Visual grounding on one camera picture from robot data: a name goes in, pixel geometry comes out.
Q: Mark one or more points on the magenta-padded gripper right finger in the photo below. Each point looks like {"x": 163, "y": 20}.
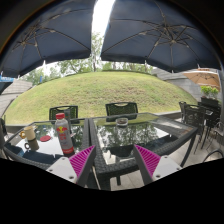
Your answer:
{"x": 148, "y": 160}

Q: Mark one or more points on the tan patio umbrella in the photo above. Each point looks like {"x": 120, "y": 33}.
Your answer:
{"x": 203, "y": 77}

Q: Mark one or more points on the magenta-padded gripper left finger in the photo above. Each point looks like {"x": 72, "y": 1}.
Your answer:
{"x": 81, "y": 160}

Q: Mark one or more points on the group of black patio chairs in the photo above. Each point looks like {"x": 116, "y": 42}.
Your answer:
{"x": 196, "y": 116}

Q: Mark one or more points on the small glass ashtray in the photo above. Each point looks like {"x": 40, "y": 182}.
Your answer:
{"x": 122, "y": 122}

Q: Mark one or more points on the flat round red coaster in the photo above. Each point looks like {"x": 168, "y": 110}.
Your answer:
{"x": 45, "y": 138}

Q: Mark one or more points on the dark planter with green plant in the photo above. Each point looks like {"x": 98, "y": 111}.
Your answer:
{"x": 209, "y": 96}

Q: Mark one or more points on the black wicker chair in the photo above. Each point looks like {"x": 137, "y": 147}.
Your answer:
{"x": 61, "y": 112}
{"x": 121, "y": 108}

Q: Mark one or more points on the blue-trimmed patio umbrella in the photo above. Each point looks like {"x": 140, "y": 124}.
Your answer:
{"x": 5, "y": 81}

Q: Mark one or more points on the navy patio umbrella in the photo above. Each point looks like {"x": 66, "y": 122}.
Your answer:
{"x": 160, "y": 33}
{"x": 50, "y": 36}

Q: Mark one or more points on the clear red-capped drink bottle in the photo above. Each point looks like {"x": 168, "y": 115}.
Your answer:
{"x": 64, "y": 136}

